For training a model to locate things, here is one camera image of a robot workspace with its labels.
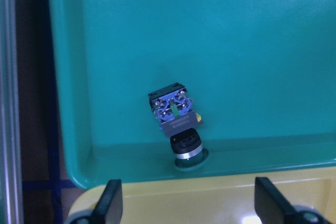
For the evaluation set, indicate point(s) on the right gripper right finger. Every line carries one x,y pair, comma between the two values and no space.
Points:
271,206

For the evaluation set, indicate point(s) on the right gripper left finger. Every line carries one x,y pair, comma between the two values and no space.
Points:
109,208

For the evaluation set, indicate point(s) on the green push button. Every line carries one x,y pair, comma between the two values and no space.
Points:
173,109

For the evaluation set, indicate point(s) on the yellow plastic tray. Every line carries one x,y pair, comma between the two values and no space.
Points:
220,199

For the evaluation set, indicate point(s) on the green conveyor belt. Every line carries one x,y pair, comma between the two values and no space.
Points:
11,181

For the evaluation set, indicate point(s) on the green plastic tray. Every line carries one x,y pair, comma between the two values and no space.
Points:
261,74

